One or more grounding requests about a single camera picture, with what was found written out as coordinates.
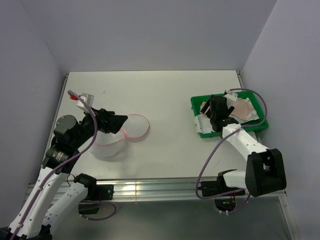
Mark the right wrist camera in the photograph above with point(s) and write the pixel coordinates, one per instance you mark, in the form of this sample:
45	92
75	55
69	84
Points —
230	95

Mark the aluminium frame rail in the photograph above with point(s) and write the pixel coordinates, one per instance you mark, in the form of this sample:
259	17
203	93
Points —
151	190

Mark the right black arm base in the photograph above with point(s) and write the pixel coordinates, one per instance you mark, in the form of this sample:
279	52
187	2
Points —
226	196

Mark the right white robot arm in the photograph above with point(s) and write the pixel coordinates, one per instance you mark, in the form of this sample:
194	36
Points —
264	172

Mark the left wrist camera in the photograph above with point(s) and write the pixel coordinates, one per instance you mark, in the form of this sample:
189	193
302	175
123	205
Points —
83	100

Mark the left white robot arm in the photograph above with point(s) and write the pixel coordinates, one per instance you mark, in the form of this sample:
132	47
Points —
38	216

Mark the white cloth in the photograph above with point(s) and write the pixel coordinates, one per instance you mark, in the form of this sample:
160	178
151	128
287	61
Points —
203	125

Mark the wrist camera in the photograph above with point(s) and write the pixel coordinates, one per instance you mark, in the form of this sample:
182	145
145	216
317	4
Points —
230	95
83	100

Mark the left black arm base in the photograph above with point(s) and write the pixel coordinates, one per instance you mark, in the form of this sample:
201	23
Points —
102	192

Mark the mesh laundry bag pink trim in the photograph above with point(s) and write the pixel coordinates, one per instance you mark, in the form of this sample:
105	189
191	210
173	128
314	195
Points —
107	145

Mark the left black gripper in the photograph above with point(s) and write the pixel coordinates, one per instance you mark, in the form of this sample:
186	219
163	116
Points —
115	122

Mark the beige bra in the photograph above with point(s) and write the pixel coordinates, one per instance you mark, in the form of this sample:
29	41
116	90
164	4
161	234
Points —
243	109

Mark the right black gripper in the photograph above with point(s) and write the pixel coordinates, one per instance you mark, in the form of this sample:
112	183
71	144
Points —
230	109

